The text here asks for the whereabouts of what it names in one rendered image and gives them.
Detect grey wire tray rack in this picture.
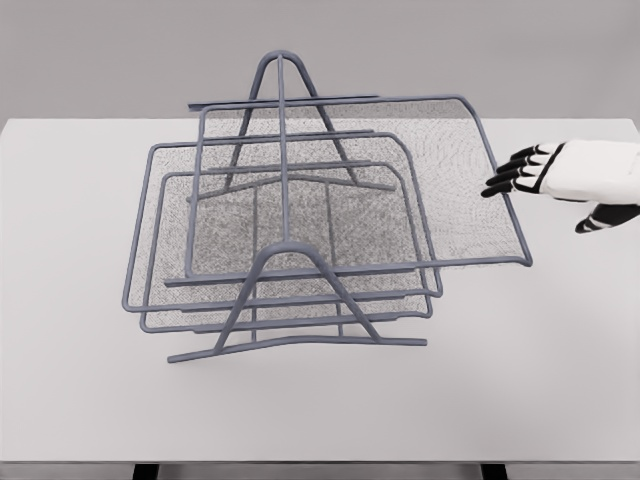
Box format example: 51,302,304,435
166,48,429,364

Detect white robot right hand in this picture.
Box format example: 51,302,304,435
480,139,640,235

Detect small grey mesh folder tray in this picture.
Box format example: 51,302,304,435
139,160,433,335

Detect medium grey mesh folder tray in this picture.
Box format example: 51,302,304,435
120,130,444,314

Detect large grey mesh folder tray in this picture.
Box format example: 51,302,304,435
184,92,534,279

